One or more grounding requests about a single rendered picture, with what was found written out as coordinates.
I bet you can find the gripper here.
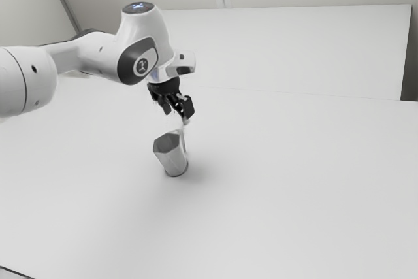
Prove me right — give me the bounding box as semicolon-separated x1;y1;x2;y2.
146;76;196;127

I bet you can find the grey faceted mug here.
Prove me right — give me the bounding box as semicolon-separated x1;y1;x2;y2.
153;129;190;178

